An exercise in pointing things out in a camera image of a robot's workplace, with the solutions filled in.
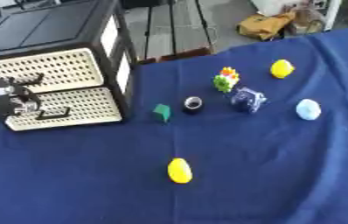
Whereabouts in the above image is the pale pierced drawer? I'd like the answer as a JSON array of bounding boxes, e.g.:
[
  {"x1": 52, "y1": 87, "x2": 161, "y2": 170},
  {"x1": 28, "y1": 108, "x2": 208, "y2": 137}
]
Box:
[
  {"x1": 0, "y1": 47, "x2": 106, "y2": 95},
  {"x1": 3, "y1": 86, "x2": 125, "y2": 132}
]

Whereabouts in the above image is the black cabinet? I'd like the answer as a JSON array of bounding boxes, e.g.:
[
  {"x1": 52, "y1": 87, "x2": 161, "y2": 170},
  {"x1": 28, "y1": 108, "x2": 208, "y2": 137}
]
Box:
[{"x1": 0, "y1": 0, "x2": 139, "y2": 133}]

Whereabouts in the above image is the green block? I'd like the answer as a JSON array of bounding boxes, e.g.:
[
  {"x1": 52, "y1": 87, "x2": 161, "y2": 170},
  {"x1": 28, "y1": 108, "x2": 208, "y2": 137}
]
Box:
[{"x1": 150, "y1": 103, "x2": 173, "y2": 123}]

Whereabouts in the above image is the black tripod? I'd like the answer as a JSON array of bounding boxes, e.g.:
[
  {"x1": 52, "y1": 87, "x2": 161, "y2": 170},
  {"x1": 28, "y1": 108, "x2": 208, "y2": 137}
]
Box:
[{"x1": 142, "y1": 0, "x2": 219, "y2": 60}]

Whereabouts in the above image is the yellow oval toy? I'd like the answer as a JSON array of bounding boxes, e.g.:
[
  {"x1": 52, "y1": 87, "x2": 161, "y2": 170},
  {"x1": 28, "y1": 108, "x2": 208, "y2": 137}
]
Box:
[{"x1": 166, "y1": 157, "x2": 196, "y2": 185}]

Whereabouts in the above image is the black tape roll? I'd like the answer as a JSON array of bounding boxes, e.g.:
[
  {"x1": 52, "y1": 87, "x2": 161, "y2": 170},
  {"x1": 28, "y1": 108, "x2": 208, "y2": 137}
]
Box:
[{"x1": 181, "y1": 95, "x2": 205, "y2": 116}]

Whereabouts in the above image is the dark blue clear toy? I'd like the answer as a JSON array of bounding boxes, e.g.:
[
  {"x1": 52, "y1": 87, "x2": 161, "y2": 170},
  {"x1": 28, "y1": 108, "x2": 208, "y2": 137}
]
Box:
[{"x1": 229, "y1": 86, "x2": 269, "y2": 115}]

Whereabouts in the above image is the yellow bag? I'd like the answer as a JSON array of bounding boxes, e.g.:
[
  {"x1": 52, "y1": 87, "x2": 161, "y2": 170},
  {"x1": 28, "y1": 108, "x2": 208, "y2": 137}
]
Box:
[{"x1": 235, "y1": 10, "x2": 298, "y2": 41}]

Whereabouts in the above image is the yellow toy lemon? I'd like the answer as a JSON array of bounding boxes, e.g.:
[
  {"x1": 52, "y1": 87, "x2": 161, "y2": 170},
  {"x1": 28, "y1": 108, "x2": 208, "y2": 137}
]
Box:
[{"x1": 268, "y1": 59, "x2": 296, "y2": 80}]

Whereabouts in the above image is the light blue round toy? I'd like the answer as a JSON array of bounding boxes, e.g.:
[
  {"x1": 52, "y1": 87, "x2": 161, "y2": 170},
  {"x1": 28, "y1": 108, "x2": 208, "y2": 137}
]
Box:
[{"x1": 295, "y1": 98, "x2": 323, "y2": 122}]

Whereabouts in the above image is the black drawer handle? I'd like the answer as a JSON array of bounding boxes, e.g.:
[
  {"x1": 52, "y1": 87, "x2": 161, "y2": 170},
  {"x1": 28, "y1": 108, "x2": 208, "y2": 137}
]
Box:
[
  {"x1": 34, "y1": 106, "x2": 73, "y2": 121},
  {"x1": 10, "y1": 72, "x2": 47, "y2": 88}
]

